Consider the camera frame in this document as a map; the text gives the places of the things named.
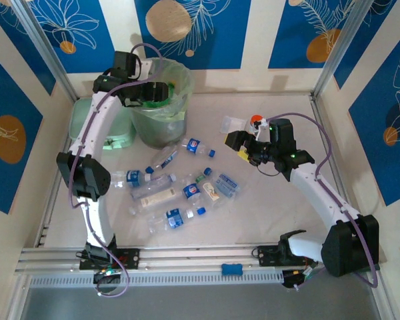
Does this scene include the clear bottle pale blue label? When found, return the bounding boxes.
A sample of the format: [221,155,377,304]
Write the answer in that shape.
[215,171,241,199]

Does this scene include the clear Pepsi bottle blue cap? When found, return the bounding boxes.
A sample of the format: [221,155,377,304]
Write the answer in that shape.
[181,137,217,158]
[182,167,213,205]

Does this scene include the clear bottle green cap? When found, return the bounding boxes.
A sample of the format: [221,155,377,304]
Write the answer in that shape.
[195,175,221,208]

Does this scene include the crushed clear bottle blue label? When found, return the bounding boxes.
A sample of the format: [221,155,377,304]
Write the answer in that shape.
[151,145,180,170]

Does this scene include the clear bottle white cap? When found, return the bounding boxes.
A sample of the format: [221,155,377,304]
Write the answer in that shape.
[129,172,178,201]

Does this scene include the clear bottle cream label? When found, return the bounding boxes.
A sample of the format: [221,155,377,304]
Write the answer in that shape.
[128,186,175,216]

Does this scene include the green plastic bin liner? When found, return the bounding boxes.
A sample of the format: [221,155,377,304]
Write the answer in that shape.
[133,57,194,118]

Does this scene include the grey plastic waste bin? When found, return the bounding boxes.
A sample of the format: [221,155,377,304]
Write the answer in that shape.
[129,57,194,149]

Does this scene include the clear plastic packet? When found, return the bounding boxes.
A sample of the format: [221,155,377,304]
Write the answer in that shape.
[219,115,247,136]

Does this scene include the orange-lid pill bottle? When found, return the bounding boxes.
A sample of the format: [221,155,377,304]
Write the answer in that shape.
[248,114,265,133]

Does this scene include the mint green zip pouch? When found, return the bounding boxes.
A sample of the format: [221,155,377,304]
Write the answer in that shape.
[68,98,137,151]

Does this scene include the small circuit board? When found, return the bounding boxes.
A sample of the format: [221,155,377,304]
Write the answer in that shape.
[281,268,321,289]
[92,266,125,285]

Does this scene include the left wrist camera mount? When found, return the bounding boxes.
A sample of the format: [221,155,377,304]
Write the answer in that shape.
[138,58,155,81]

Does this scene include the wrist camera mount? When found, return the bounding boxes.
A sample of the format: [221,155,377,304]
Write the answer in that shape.
[138,58,155,81]
[253,117,271,141]

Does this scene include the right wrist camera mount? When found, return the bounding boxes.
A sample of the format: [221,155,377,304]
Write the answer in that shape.
[253,117,271,141]

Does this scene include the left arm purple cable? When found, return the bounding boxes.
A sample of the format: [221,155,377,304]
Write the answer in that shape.
[68,43,166,297]

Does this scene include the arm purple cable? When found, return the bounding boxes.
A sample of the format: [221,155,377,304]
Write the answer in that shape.
[265,113,379,289]
[68,43,166,297]

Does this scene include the aluminium side rail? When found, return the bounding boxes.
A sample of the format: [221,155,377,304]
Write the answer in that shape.
[309,95,364,241]
[35,138,73,248]

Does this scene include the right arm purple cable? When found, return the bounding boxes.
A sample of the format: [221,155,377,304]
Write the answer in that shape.
[265,113,379,289]

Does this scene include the aluminium frame post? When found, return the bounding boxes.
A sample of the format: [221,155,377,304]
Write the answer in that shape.
[11,0,78,103]
[311,0,376,101]

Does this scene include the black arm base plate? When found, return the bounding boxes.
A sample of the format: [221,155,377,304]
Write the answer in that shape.
[255,245,318,268]
[78,247,141,271]

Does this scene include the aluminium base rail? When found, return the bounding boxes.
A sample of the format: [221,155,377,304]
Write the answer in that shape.
[15,240,378,275]

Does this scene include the grey slotted cable duct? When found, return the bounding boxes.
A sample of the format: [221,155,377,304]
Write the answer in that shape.
[29,270,285,289]

